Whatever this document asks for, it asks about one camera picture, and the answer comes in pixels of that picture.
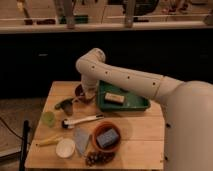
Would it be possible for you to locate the yellow banana toy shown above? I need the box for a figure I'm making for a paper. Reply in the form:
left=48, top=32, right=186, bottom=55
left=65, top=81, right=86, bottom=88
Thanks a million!
left=36, top=136, right=61, bottom=147

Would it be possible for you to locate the purple grape bunch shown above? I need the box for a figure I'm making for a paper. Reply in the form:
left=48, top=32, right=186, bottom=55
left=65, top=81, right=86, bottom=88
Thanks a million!
left=85, top=151, right=115, bottom=166

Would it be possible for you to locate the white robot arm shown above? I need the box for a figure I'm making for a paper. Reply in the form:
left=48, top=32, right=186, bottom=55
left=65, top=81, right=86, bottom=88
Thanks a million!
left=76, top=48, right=213, bottom=171

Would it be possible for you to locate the orange bowl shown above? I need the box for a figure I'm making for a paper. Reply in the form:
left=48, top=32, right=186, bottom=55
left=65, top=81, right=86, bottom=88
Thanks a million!
left=92, top=121, right=121, bottom=153

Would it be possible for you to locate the purple bowl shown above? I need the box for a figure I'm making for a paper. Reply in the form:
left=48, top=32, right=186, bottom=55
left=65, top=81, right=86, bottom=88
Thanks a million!
left=75, top=84, right=96, bottom=104

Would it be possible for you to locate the green plastic tray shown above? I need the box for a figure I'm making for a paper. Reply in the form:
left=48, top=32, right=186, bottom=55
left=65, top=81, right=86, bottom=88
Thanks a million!
left=96, top=81, right=151, bottom=112

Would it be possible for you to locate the small green cup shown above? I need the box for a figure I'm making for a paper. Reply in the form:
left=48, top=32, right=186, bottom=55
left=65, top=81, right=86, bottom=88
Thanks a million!
left=41, top=111, right=55, bottom=127

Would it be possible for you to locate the black stand pole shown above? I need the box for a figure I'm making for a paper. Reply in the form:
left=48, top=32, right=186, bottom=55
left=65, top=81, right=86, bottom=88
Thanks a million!
left=19, top=120, right=30, bottom=171

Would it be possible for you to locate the grey blue cloth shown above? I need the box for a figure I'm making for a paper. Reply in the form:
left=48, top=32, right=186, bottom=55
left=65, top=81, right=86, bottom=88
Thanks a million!
left=74, top=128, right=90, bottom=156

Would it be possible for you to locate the black cable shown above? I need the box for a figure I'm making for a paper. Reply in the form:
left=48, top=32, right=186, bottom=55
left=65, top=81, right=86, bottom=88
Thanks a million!
left=0, top=118, right=23, bottom=141

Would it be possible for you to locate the blue sponge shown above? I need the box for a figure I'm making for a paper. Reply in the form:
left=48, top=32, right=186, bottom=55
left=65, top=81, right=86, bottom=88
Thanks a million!
left=96, top=129, right=119, bottom=148

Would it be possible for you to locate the green broccoli toy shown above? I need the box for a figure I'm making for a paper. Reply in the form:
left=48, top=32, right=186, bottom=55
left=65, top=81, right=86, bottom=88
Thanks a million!
left=54, top=98, right=73, bottom=116

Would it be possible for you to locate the silver metal fork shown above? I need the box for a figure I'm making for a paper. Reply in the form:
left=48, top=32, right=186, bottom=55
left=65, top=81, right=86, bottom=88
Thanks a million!
left=71, top=96, right=80, bottom=104

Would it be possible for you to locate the white round bowl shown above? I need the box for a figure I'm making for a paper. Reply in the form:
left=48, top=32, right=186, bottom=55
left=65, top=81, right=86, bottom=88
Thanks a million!
left=56, top=138, right=75, bottom=158

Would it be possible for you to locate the tan wooden block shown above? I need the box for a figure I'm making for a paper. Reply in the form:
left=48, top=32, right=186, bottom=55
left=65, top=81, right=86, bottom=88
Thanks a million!
left=104, top=93, right=125, bottom=104

